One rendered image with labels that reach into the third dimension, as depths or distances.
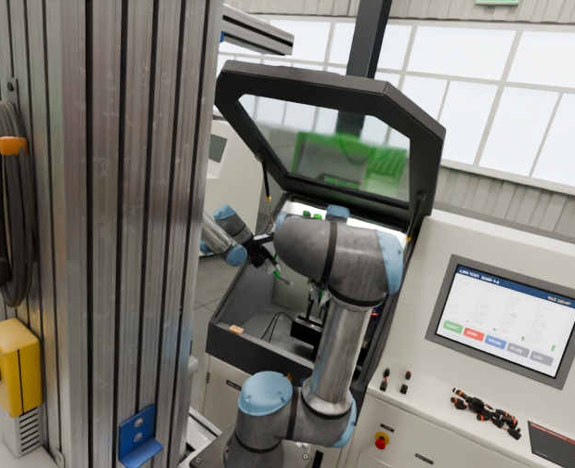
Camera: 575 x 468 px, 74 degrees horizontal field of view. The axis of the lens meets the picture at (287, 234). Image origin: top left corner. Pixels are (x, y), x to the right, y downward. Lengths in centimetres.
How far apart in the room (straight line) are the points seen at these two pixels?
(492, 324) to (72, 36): 149
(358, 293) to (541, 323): 101
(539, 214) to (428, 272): 381
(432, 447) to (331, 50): 537
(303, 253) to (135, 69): 39
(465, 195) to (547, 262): 379
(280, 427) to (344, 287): 37
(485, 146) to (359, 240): 464
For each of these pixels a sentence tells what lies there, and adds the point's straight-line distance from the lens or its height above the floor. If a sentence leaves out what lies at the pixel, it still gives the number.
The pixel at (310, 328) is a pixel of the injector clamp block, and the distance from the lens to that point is 171.
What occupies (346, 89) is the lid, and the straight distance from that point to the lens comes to 98.
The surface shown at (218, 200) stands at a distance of 437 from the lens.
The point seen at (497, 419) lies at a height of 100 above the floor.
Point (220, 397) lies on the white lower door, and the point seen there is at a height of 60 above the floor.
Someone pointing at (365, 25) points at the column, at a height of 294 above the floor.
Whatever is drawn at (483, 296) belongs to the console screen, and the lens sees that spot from 159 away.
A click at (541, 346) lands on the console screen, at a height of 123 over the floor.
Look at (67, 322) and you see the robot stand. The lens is 64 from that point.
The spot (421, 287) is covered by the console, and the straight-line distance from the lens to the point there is 159.
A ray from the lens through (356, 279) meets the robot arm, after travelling 70.
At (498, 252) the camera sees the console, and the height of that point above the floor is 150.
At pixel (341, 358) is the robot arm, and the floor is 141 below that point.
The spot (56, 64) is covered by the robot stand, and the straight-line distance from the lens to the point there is 55.
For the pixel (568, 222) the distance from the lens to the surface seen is 532.
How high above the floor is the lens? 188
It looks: 19 degrees down
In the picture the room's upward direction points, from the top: 10 degrees clockwise
